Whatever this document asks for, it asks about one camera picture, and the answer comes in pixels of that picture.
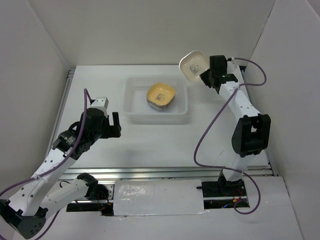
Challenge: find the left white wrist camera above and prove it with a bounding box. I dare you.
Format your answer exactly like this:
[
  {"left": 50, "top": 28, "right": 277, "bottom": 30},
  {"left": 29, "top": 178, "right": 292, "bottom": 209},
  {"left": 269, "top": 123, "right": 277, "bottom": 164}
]
[{"left": 90, "top": 97, "right": 109, "bottom": 111}]

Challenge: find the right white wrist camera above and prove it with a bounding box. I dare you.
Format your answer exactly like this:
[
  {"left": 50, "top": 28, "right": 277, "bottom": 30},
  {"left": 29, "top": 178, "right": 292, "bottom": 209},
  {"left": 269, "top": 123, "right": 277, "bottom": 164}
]
[{"left": 227, "top": 57, "right": 238, "bottom": 71}]

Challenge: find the yellow plate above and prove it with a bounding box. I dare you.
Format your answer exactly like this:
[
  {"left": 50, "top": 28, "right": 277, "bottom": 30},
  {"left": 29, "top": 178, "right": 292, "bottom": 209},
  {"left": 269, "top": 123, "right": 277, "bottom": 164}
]
[{"left": 146, "top": 82, "right": 176, "bottom": 110}]

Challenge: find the white taped cover panel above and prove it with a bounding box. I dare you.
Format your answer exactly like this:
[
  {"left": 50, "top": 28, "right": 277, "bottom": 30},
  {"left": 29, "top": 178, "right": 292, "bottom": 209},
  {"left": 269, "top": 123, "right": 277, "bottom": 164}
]
[{"left": 113, "top": 179, "right": 204, "bottom": 216}]

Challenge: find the aluminium frame rail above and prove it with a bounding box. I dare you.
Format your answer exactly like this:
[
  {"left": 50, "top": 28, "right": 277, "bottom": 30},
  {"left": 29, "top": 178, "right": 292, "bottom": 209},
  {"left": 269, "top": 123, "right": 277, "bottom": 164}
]
[{"left": 58, "top": 167, "right": 273, "bottom": 181}]

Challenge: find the cream plate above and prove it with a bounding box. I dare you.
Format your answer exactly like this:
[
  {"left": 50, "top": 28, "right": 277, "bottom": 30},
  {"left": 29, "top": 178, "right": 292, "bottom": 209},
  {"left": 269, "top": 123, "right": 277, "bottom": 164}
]
[{"left": 179, "top": 50, "right": 210, "bottom": 83}]

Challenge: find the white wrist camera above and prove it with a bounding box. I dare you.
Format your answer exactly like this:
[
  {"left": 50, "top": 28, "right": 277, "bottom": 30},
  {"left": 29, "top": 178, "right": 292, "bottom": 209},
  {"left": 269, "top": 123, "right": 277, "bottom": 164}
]
[
  {"left": 90, "top": 97, "right": 109, "bottom": 111},
  {"left": 227, "top": 57, "right": 238, "bottom": 71}
]

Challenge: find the white plastic perforated bin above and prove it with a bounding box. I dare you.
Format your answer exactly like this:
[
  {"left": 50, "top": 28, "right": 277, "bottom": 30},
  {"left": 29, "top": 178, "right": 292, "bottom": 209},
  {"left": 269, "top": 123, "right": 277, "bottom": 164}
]
[{"left": 122, "top": 75, "right": 188, "bottom": 125}]

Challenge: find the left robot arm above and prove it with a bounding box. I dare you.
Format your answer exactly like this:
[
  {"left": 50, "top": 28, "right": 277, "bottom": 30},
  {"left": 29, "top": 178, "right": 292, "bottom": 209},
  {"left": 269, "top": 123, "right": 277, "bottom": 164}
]
[{"left": 0, "top": 108, "right": 121, "bottom": 240}]

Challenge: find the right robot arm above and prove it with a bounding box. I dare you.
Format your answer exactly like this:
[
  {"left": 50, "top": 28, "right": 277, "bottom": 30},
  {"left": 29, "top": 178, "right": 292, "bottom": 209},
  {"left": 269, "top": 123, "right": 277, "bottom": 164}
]
[{"left": 200, "top": 55, "right": 271, "bottom": 197}]

